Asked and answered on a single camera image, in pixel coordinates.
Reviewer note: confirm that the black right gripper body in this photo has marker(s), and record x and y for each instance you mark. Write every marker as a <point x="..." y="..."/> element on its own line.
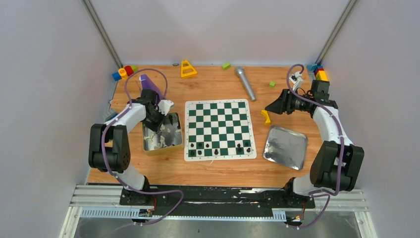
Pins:
<point x="292" y="102"/>

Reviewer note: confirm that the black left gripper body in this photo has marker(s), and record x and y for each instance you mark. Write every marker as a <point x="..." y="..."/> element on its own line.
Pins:
<point x="156" y="119"/>

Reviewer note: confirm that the gold tin box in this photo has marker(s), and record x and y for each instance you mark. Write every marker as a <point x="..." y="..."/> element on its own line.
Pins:
<point x="167" y="140"/>

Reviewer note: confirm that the silver tin lid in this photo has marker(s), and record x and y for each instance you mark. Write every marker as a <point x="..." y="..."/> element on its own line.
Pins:
<point x="285" y="147"/>

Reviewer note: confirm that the green white chess board mat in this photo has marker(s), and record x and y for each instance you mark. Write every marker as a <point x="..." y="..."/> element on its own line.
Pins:
<point x="222" y="123"/>

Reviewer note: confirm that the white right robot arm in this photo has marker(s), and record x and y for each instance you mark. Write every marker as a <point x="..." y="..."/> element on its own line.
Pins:
<point x="337" y="164"/>

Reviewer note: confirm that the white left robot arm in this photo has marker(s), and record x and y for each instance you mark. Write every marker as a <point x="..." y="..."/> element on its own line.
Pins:
<point x="109" y="149"/>

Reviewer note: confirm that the yellow arch block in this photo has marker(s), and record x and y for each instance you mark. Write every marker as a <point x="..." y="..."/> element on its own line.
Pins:
<point x="267" y="120"/>

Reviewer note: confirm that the purple metronome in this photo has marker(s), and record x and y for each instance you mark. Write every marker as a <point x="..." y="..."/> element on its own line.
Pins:
<point x="147" y="83"/>

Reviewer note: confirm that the blue brick near left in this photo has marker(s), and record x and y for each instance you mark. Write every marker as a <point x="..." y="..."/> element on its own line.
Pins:
<point x="111" y="116"/>

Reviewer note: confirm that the yellow red blue brick stack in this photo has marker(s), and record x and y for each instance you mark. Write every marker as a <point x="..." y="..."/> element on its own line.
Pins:
<point x="318" y="71"/>

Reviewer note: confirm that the grey brick near left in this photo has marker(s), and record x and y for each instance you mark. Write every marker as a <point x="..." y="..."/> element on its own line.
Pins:
<point x="104" y="115"/>

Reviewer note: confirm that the red cylinder block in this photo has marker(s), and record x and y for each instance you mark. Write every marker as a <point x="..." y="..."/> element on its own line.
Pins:
<point x="129" y="70"/>

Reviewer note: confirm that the blue cube block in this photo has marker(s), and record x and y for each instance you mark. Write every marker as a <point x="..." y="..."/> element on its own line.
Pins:
<point x="116" y="76"/>

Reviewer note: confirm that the yellow cylinder block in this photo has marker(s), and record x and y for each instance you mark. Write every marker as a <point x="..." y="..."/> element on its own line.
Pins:
<point x="123" y="73"/>

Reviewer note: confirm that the grey microphone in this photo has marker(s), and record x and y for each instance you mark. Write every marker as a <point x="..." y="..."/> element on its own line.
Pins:
<point x="240" y="72"/>

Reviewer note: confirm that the yellow triangle block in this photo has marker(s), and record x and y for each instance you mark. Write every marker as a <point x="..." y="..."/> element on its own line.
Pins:
<point x="187" y="70"/>

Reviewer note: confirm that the green block far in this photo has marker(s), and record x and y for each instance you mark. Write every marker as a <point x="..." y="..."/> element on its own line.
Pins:
<point x="226" y="66"/>

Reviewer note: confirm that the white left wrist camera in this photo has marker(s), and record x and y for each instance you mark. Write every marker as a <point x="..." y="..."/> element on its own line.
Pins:
<point x="165" y="106"/>

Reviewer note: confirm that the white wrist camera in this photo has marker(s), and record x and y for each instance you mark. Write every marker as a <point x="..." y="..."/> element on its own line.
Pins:
<point x="296" y="80"/>
<point x="165" y="106"/>

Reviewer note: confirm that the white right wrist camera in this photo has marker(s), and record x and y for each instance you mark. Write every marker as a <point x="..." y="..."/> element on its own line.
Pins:
<point x="296" y="80"/>

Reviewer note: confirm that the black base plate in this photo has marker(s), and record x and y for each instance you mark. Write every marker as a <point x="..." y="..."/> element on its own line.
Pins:
<point x="212" y="201"/>

